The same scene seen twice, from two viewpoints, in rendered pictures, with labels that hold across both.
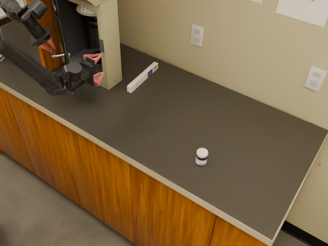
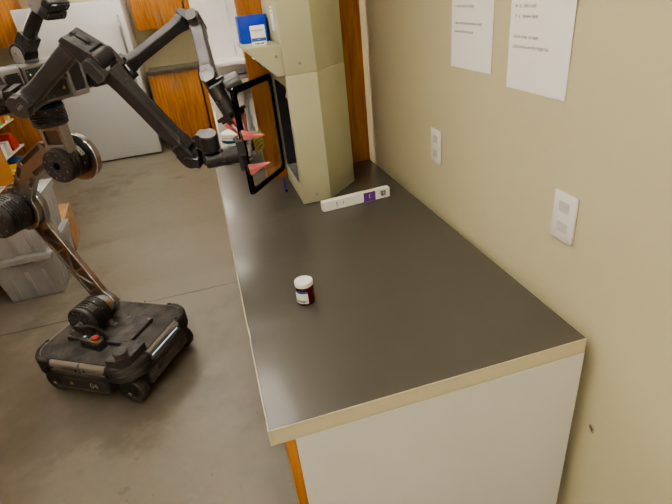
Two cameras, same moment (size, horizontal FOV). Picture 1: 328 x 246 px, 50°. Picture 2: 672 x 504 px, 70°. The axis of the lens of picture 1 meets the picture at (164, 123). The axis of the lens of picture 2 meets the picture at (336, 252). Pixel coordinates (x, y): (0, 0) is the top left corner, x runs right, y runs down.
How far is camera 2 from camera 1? 1.10 m
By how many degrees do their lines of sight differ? 38
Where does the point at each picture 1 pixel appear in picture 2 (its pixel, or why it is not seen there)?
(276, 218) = (315, 408)
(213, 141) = (353, 285)
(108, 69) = (303, 172)
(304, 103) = (556, 274)
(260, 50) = (496, 163)
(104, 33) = (294, 119)
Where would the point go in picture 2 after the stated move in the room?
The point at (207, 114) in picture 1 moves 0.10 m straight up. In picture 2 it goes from (387, 255) to (385, 225)
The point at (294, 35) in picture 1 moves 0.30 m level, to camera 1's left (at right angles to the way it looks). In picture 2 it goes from (530, 126) to (419, 117)
